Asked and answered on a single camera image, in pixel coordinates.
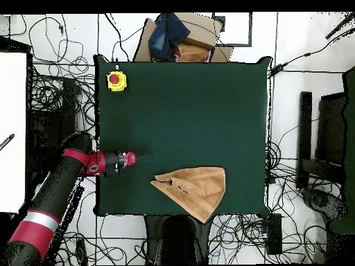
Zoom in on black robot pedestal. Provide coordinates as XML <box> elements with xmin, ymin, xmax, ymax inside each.
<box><xmin>144</xmin><ymin>214</ymin><xmax>215</xmax><ymax>265</ymax></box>

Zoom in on black cable bundle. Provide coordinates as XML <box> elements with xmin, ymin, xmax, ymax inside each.
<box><xmin>266</xmin><ymin>141</ymin><xmax>342</xmax><ymax>200</ymax></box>
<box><xmin>28</xmin><ymin>56</ymin><xmax>96</xmax><ymax>139</ymax></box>

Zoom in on dark green table cloth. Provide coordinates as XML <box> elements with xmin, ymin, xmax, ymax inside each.
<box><xmin>93</xmin><ymin>54</ymin><xmax>272</xmax><ymax>218</ymax></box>

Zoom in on black stand frame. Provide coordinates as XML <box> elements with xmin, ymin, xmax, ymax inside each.
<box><xmin>315</xmin><ymin>92</ymin><xmax>347</xmax><ymax>167</ymax></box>

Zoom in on black emergency stop cable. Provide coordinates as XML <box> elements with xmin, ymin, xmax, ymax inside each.
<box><xmin>103</xmin><ymin>12</ymin><xmax>131</xmax><ymax>63</ymax></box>

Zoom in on blue denim jeans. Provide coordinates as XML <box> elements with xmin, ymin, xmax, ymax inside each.
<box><xmin>148</xmin><ymin>12</ymin><xmax>191</xmax><ymax>62</ymax></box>

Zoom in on black power box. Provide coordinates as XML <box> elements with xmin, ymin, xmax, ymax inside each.
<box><xmin>266</xmin><ymin>213</ymin><xmax>283</xmax><ymax>256</ymax></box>

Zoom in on tan terry towel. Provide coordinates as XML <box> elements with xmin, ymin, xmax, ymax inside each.
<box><xmin>149</xmin><ymin>166</ymin><xmax>227</xmax><ymax>224</ymax></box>

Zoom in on brown cardboard box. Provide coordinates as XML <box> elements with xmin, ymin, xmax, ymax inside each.
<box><xmin>132</xmin><ymin>12</ymin><xmax>234</xmax><ymax>63</ymax></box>

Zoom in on black striped rod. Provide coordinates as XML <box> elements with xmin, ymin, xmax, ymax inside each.
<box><xmin>0</xmin><ymin>133</ymin><xmax>15</xmax><ymax>152</ymax></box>

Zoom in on orange-brown folded cloth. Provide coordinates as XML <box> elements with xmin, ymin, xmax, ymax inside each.
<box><xmin>175</xmin><ymin>42</ymin><xmax>210</xmax><ymax>63</ymax></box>

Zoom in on black floor bar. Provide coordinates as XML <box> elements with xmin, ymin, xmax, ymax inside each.
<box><xmin>295</xmin><ymin>91</ymin><xmax>313</xmax><ymax>190</ymax></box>

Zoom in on white board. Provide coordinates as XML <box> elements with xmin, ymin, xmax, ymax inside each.
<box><xmin>0</xmin><ymin>52</ymin><xmax>28</xmax><ymax>214</ymax></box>

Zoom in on black equipment rack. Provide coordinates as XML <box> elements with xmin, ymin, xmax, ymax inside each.
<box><xmin>27</xmin><ymin>77</ymin><xmax>77</xmax><ymax>167</ymax></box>

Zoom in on yellow emergency stop button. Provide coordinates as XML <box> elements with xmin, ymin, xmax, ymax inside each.
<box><xmin>105</xmin><ymin>64</ymin><xmax>128</xmax><ymax>93</ymax></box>

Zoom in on black square frame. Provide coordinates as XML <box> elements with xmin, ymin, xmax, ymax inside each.
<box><xmin>211</xmin><ymin>12</ymin><xmax>253</xmax><ymax>47</ymax></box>

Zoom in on dark grey stand base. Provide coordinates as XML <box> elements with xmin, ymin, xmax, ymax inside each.
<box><xmin>302</xmin><ymin>188</ymin><xmax>347</xmax><ymax>222</ymax></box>

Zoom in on cable tangle beside pedestal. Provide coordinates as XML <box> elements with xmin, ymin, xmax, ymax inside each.
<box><xmin>209</xmin><ymin>214</ymin><xmax>268</xmax><ymax>264</ymax></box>

